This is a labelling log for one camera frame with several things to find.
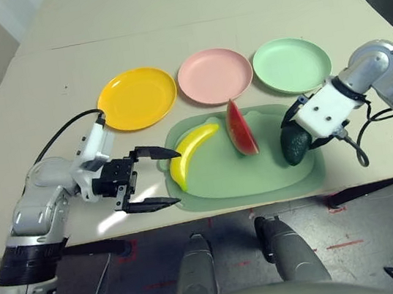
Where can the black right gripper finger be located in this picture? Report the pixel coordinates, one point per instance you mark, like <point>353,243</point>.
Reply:
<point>289,114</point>
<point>319,141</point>

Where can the red toy watermelon slice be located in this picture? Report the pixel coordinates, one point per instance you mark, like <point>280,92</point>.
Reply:
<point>240,133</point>

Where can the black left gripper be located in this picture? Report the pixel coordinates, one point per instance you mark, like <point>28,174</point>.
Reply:
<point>115,175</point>

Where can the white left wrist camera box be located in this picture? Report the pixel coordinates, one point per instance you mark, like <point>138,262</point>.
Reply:
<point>94,147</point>

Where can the yellow plastic plate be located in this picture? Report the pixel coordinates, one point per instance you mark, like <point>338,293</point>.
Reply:
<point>137,98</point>

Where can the green silicone tray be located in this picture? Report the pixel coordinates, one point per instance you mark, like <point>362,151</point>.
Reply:
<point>231,179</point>

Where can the black table frame bar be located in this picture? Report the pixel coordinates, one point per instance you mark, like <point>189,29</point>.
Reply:
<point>373,189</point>
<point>93,249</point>

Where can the grey left robot leg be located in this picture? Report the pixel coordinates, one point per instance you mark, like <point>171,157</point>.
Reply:
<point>194,269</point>

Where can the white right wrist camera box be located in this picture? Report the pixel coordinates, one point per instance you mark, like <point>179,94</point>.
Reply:
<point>327,107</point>

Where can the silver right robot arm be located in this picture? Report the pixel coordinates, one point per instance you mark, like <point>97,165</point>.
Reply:
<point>385,70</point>

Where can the grey robot leg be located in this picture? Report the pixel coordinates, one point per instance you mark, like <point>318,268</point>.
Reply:
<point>194,269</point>
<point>293,251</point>

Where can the yellow toy banana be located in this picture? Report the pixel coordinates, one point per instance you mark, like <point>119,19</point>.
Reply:
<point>186,152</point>

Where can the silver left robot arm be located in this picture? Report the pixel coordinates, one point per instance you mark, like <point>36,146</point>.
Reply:
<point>36,215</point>

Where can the dark green toy avocado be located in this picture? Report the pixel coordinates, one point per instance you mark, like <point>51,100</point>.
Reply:
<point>294,147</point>

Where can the light green plastic plate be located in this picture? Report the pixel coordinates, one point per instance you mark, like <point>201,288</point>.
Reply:
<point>291,64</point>

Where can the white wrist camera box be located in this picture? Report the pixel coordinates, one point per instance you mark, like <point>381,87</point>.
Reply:
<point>327,107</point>
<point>94,147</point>

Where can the pink plastic plate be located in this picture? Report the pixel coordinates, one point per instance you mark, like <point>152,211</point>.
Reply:
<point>213,76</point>

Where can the grey right robot leg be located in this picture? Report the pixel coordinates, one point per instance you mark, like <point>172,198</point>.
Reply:
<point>293,251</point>

